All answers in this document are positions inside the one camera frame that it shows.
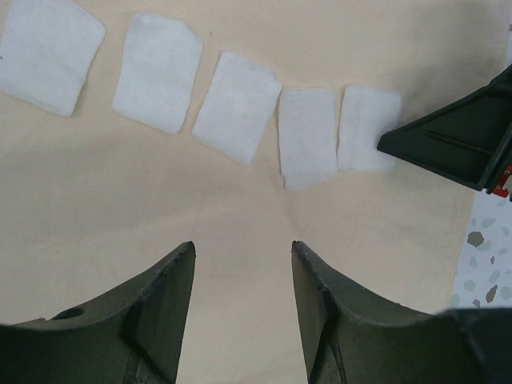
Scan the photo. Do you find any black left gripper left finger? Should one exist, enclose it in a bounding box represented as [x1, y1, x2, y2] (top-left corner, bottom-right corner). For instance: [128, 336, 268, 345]
[1, 242, 196, 383]

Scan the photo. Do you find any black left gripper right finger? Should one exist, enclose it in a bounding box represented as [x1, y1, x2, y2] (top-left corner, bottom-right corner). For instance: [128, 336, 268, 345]
[291, 241, 511, 383]

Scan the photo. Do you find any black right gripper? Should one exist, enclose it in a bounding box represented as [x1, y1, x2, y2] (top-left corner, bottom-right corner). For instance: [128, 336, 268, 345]
[377, 67, 511, 200]

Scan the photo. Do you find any white gauze pad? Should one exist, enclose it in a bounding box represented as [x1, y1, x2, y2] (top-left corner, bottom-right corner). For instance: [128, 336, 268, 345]
[278, 88, 338, 190]
[192, 50, 282, 165]
[338, 85, 402, 172]
[1, 1, 106, 117]
[112, 13, 203, 134]

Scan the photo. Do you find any beige cloth drape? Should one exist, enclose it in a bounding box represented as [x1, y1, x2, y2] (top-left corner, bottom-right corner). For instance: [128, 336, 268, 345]
[1, 1, 511, 383]

